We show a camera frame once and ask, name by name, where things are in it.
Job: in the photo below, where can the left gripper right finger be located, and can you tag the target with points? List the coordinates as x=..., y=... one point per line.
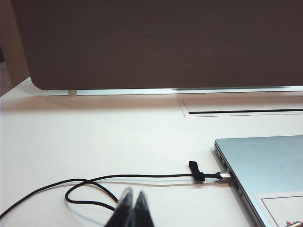
x=142, y=212

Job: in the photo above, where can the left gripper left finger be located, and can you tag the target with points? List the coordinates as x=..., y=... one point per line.
x=122, y=212

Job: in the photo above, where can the silver Dell laptop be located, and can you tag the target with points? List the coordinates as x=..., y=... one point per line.
x=265, y=165

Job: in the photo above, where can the white red printed sticker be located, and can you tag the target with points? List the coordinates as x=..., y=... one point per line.
x=279, y=210

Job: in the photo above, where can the brown desk divider panel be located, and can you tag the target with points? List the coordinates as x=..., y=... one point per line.
x=154, y=42

